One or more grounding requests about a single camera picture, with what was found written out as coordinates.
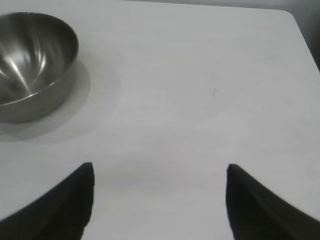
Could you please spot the stainless steel mixing bowl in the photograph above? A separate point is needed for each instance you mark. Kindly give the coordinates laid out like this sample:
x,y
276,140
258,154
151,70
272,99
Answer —
x,y
32,62

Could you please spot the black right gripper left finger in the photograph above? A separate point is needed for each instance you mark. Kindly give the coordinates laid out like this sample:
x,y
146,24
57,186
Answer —
x,y
55,215

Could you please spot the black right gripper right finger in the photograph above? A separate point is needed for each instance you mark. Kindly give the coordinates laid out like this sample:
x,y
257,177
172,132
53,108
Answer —
x,y
257,215

